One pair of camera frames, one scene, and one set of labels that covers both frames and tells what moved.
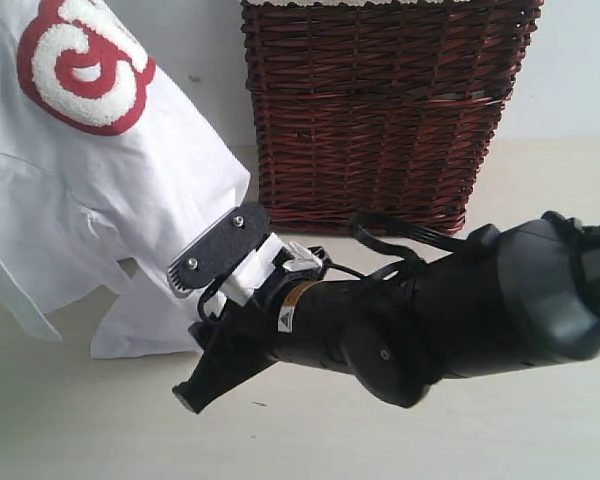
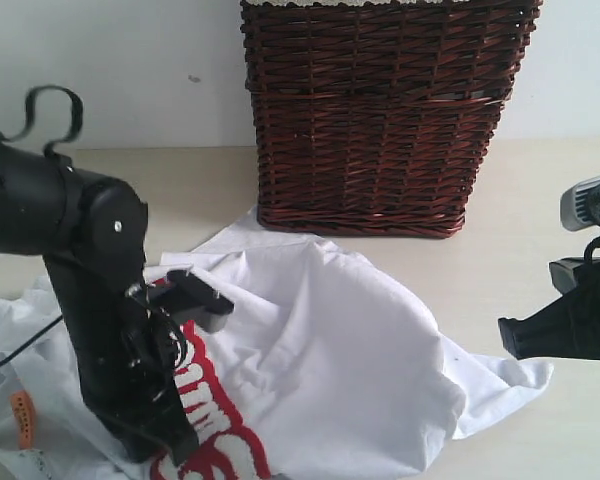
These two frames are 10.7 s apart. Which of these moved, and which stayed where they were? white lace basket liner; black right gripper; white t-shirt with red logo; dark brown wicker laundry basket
Moved: white t-shirt with red logo; black right gripper
Stayed: dark brown wicker laundry basket; white lace basket liner
